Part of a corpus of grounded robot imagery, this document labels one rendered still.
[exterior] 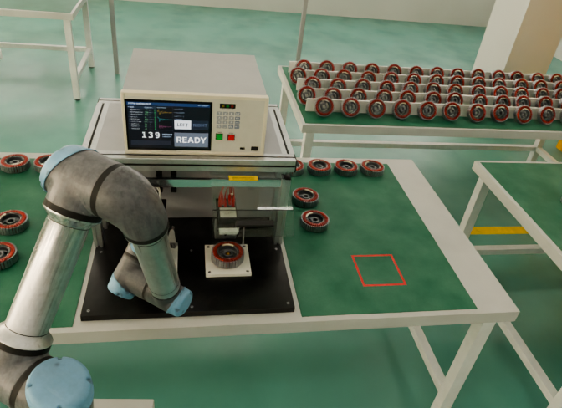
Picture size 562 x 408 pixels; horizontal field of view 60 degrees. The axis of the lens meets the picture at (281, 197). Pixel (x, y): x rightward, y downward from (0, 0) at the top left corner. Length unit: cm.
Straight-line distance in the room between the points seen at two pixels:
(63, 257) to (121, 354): 142
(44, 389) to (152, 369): 133
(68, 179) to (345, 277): 105
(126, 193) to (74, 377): 38
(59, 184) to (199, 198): 89
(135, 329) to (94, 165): 67
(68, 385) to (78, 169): 42
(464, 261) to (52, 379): 146
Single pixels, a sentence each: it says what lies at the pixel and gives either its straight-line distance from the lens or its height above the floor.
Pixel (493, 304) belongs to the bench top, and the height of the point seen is 75.
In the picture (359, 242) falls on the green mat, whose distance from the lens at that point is 191.
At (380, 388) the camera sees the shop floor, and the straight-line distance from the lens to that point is 244.
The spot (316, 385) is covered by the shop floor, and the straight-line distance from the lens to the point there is 237.
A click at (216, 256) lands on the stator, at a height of 82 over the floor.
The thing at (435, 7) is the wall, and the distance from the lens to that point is 874.
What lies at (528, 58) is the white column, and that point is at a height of 66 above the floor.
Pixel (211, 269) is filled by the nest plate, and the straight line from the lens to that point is 166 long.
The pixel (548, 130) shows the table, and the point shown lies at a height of 75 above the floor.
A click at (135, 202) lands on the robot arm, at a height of 136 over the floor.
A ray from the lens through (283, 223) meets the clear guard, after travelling 146.
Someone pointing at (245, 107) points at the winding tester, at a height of 128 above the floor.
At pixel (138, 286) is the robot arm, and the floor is 99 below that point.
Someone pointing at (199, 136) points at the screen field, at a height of 118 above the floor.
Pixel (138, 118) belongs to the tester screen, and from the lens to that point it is 155.
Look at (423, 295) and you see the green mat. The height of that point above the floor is 75.
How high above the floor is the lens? 192
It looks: 34 degrees down
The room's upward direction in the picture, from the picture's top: 8 degrees clockwise
